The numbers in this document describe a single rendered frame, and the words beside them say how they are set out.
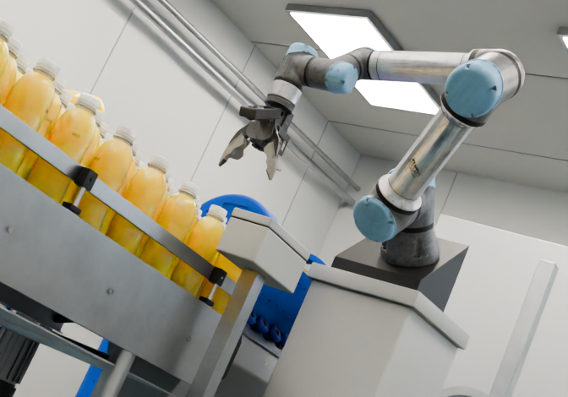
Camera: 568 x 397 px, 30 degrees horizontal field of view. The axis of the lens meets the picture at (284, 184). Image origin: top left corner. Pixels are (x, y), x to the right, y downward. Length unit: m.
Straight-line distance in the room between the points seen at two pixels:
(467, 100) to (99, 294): 0.88
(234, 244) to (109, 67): 4.76
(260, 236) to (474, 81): 0.56
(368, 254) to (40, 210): 1.14
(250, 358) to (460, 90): 0.86
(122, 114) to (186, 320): 4.85
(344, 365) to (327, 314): 0.14
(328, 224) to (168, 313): 6.80
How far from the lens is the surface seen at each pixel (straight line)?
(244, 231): 2.19
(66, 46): 6.65
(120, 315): 2.05
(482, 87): 2.29
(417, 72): 2.53
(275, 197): 8.30
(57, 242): 1.87
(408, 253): 2.66
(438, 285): 2.70
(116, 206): 1.99
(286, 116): 2.57
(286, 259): 2.26
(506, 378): 3.78
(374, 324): 2.54
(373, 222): 2.51
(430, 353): 2.64
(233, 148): 2.53
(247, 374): 2.65
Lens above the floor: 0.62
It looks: 15 degrees up
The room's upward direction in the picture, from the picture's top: 24 degrees clockwise
